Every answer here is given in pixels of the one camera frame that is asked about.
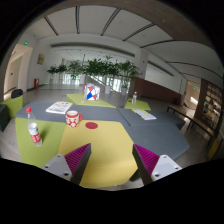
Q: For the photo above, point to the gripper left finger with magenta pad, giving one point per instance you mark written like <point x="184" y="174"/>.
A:
<point x="71" y="166"/>

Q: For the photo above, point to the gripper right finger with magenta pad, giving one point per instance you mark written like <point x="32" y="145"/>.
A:
<point x="150" y="166"/>

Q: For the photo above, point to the clear water bottle red cap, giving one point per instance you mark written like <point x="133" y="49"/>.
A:
<point x="33" y="128"/>

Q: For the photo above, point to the distant clear water bottle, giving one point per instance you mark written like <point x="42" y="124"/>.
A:
<point x="134" y="98"/>

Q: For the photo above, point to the red round coaster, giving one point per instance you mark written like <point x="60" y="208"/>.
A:
<point x="91" y="125"/>

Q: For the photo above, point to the red white patterned mug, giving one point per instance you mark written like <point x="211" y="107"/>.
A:
<point x="73" y="118"/>

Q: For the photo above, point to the white booklet on grey table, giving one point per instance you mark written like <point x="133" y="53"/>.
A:
<point x="144" y="115"/>

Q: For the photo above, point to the long wooden bench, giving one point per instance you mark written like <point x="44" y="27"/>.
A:
<point x="189" y="114"/>

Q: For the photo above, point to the red white blue polyhedron box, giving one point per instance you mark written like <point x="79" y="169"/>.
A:
<point x="91" y="92"/>

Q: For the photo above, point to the wooden bookshelf at right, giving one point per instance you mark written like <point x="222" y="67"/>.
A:
<point x="209" y="104"/>

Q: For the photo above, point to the black chair at left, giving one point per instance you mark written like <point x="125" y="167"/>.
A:
<point x="16" y="93"/>

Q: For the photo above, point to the red fire extinguisher cabinet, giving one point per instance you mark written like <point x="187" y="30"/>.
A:
<point x="36" y="83"/>

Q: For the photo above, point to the row of potted green plants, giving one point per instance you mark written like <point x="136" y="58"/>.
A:
<point x="97" y="67"/>

